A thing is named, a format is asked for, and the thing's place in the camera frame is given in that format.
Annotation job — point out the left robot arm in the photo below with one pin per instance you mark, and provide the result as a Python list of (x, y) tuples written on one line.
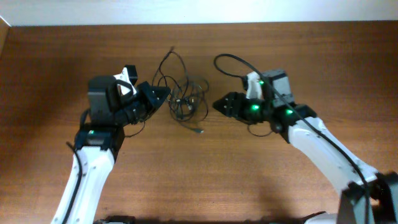
[(114, 104)]

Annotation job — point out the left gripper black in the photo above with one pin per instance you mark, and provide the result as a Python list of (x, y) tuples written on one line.
[(147, 91)]

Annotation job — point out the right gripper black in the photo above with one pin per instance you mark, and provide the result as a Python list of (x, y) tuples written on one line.
[(235, 98)]

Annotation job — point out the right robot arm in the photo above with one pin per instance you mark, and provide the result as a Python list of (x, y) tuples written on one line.
[(366, 195)]

